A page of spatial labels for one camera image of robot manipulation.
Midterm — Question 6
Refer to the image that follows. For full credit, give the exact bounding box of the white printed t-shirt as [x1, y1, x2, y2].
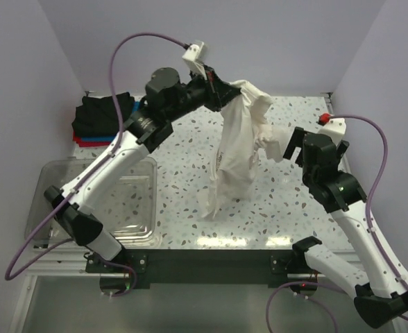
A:
[197, 80, 291, 219]

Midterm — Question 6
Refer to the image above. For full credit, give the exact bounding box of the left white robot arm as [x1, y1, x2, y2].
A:
[44, 66, 241, 265]

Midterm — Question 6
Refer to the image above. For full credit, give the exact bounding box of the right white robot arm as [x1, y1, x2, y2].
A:
[284, 127, 408, 329]

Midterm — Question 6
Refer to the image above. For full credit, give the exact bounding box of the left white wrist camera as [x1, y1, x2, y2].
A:
[182, 41, 208, 77]

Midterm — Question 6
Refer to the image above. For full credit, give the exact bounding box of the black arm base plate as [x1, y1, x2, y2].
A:
[84, 249, 320, 292]

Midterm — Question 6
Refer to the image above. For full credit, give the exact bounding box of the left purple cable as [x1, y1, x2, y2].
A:
[4, 32, 191, 299]

